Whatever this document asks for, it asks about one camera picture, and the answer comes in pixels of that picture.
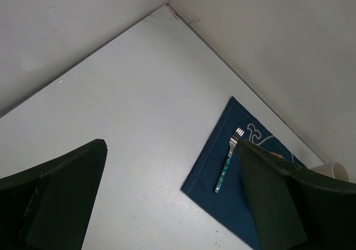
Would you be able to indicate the beige ceramic cup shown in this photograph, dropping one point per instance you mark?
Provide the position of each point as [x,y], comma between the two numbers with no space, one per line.
[333,170]

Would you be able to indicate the floral orange-rimmed plate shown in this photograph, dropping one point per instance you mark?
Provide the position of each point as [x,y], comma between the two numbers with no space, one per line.
[278,155]

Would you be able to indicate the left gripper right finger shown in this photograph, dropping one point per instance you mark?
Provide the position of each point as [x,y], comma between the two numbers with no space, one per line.
[294,207]

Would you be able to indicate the blue whale cloth napkin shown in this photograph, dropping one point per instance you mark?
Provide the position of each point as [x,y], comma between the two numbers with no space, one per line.
[230,205]

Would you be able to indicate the green-handled metal fork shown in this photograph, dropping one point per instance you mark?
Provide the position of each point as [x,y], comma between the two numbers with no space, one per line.
[232,144]

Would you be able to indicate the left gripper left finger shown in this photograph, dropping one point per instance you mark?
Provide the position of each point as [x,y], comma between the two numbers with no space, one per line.
[49,206]

